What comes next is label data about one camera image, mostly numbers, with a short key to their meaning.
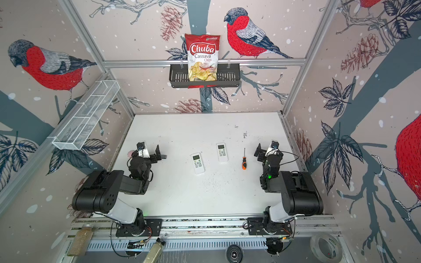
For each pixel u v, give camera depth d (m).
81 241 0.67
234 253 0.59
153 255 0.66
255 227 0.73
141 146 0.77
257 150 0.84
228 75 0.95
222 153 0.98
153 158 0.83
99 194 0.46
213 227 0.75
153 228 0.73
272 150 0.76
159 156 0.86
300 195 0.45
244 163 0.93
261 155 0.82
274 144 0.76
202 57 0.83
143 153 0.78
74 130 0.76
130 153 0.98
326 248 0.70
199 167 0.92
